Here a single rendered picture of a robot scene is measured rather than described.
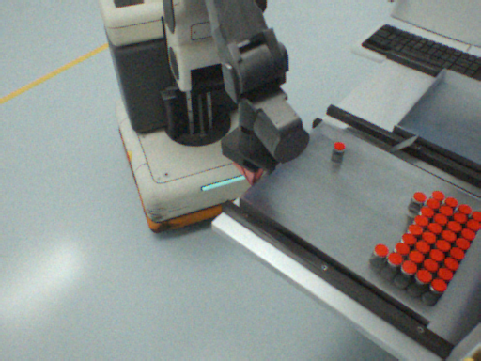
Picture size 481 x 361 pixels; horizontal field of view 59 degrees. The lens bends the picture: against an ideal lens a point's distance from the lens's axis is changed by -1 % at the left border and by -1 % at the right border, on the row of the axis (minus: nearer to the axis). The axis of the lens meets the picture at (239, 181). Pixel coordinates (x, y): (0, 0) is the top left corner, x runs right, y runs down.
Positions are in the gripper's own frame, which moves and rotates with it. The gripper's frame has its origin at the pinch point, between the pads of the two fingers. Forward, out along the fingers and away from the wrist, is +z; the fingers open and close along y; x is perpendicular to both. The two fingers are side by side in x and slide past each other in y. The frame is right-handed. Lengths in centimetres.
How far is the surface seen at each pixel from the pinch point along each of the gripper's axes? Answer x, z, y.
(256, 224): -7.4, -0.3, 6.1
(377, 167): 18.7, 1.7, 15.0
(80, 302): -24, 90, -60
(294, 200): 2.1, 1.6, 7.5
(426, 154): 26.2, 0.0, 21.2
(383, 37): 73, 8, -9
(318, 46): 181, 92, -87
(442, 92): 50, 2, 15
